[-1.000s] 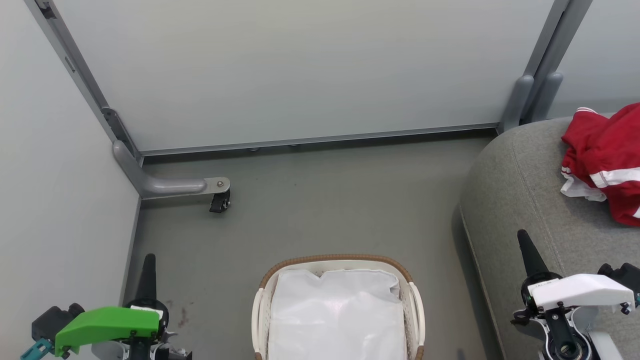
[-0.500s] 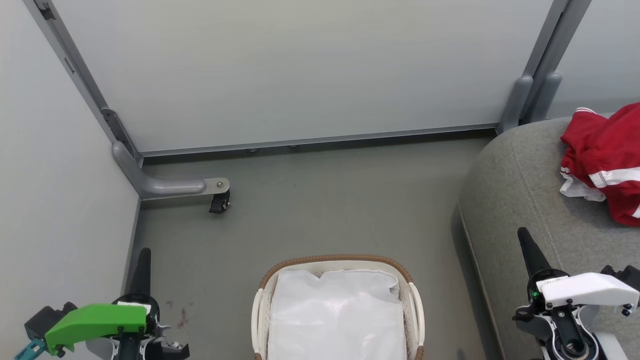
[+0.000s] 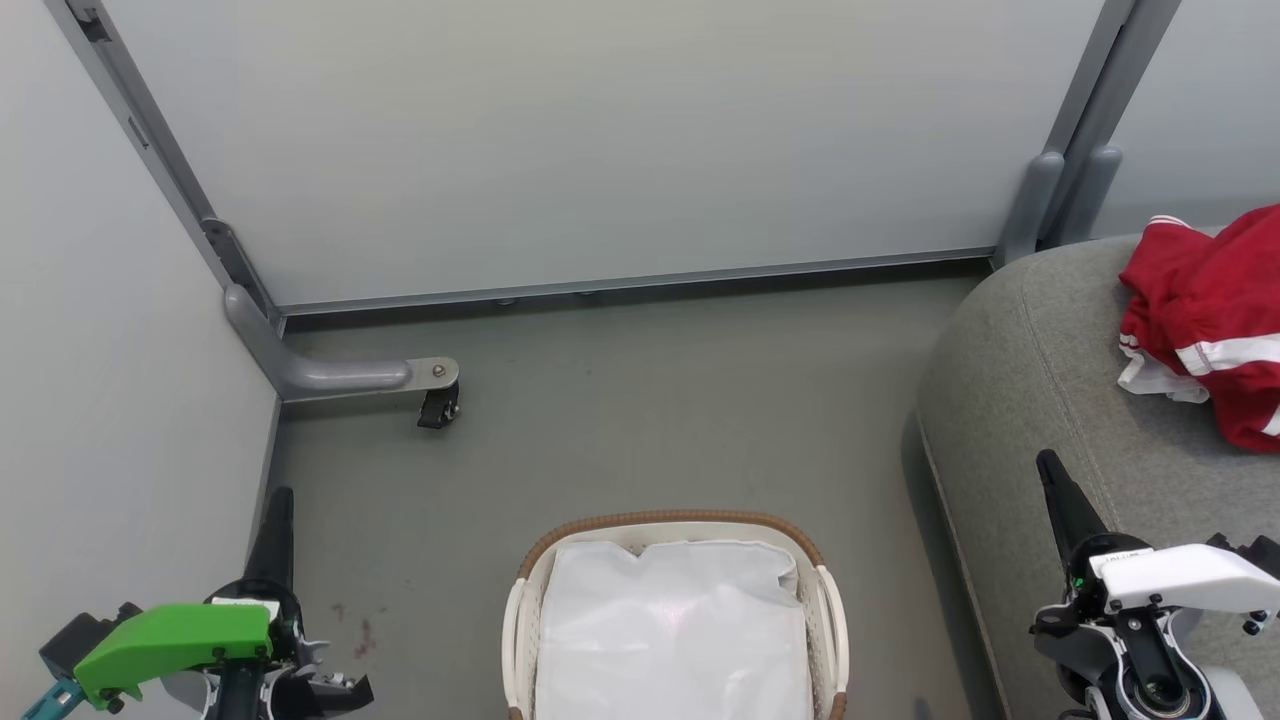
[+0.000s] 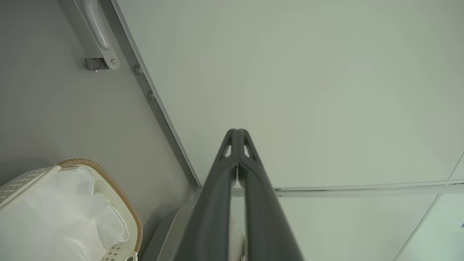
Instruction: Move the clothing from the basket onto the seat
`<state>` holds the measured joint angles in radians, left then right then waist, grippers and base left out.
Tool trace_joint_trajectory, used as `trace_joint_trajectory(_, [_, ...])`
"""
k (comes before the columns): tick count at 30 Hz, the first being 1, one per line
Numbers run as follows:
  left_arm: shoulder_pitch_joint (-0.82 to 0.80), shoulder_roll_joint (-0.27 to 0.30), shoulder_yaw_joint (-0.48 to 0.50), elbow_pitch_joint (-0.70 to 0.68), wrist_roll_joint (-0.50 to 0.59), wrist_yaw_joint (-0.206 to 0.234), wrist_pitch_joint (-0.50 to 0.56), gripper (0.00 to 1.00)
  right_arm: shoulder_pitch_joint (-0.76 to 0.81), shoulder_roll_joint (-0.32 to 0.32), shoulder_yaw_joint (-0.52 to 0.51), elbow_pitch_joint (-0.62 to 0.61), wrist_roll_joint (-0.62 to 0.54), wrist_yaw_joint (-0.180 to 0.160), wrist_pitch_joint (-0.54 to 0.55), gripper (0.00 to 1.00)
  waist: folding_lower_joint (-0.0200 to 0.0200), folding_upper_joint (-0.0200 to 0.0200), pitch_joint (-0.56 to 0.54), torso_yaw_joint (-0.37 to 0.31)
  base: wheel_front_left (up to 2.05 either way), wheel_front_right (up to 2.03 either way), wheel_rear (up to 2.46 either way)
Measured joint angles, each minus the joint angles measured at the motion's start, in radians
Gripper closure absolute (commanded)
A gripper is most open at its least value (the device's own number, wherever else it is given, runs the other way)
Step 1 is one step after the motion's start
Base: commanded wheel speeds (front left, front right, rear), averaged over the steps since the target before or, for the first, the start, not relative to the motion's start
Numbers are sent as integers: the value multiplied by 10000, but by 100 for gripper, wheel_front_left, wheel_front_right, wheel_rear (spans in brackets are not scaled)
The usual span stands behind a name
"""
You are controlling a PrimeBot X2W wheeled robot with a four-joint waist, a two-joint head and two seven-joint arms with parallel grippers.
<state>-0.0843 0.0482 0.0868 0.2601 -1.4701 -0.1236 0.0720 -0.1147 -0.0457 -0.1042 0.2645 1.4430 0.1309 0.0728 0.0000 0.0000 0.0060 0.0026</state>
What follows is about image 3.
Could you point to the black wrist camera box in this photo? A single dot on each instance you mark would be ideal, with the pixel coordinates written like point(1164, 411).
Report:
point(80, 640)
point(1250, 552)

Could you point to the teal left camera connector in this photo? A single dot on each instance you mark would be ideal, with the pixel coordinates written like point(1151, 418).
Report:
point(50, 702)

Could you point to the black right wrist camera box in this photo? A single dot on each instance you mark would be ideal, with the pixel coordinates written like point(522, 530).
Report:
point(1250, 552)

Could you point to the grey fabric sofa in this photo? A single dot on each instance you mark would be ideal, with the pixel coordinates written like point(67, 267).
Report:
point(1040, 400)

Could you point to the white laundry basket brown rim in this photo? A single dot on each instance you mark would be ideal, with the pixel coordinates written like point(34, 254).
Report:
point(520, 620)

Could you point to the grey double partition post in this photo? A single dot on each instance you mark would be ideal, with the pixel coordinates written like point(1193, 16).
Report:
point(1110, 70)

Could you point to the short grey partition foot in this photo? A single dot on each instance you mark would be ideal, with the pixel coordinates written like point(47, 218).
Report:
point(1090, 195)
point(1030, 210)

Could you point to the long grey partition foot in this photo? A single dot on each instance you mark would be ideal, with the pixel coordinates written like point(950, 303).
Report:
point(330, 375)

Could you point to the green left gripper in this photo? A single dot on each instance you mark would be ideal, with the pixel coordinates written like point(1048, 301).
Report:
point(170, 640)

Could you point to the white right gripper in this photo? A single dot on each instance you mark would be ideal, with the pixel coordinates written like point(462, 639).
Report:
point(1180, 578)

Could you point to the grey partition post with hinge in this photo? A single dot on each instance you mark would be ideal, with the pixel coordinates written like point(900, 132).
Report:
point(140, 120)

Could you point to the red garment with white stripes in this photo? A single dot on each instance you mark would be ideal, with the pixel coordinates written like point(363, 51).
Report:
point(1210, 290)

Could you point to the white basket liner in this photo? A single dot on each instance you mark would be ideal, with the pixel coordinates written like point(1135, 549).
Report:
point(670, 630)

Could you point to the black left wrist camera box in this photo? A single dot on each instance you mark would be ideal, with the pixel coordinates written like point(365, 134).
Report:
point(80, 640)

